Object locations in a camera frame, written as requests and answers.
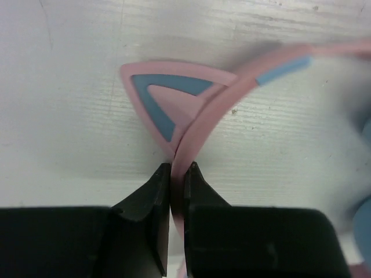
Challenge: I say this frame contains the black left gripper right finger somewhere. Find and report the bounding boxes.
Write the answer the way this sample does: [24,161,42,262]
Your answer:
[184,163,350,277]

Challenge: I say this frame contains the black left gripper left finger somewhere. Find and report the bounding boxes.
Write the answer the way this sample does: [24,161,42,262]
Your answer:
[1,163,170,277]

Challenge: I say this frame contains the pink and blue cat-ear headphones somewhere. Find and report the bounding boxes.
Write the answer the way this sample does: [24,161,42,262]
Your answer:
[121,39,370,277]

